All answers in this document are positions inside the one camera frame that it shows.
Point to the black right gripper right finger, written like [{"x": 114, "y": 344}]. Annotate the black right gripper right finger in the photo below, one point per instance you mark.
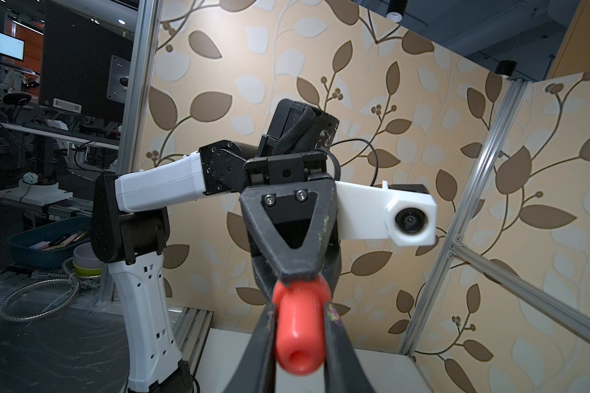
[{"x": 343, "y": 371}]

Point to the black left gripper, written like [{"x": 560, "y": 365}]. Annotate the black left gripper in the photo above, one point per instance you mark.
[{"x": 285, "y": 172}]

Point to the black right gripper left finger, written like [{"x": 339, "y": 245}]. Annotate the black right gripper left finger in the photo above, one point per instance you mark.
[{"x": 256, "y": 371}]

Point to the red stamp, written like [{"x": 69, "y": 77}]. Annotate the red stamp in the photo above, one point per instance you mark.
[{"x": 299, "y": 340}]

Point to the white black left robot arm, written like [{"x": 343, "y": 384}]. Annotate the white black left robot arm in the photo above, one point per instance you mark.
[{"x": 137, "y": 216}]

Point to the stacked coloured bowls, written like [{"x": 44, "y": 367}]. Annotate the stacked coloured bowls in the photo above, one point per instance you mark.
[{"x": 85, "y": 262}]

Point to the dark blue plastic tray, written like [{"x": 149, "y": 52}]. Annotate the dark blue plastic tray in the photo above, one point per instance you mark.
[{"x": 46, "y": 247}]

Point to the black monitor back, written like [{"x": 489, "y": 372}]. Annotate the black monitor back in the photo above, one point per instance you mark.
[{"x": 85, "y": 67}]

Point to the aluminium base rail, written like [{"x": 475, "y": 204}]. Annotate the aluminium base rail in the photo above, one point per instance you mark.
[{"x": 191, "y": 328}]

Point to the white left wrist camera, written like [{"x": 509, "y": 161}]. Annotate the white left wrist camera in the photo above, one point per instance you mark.
[{"x": 407, "y": 216}]

